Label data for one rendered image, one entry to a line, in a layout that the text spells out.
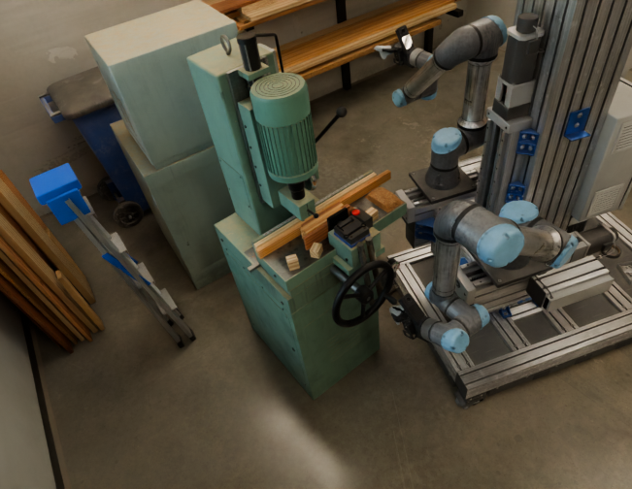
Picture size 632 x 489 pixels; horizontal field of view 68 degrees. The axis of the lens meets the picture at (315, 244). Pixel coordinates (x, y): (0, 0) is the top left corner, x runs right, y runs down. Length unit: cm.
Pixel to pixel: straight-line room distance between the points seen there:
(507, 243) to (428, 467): 128
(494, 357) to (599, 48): 131
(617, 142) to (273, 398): 182
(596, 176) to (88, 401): 255
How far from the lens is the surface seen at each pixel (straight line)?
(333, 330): 208
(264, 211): 192
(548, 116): 173
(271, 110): 143
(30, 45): 365
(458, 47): 184
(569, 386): 258
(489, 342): 236
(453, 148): 201
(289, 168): 154
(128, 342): 293
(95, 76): 343
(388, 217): 188
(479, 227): 128
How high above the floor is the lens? 216
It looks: 45 degrees down
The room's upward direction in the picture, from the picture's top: 10 degrees counter-clockwise
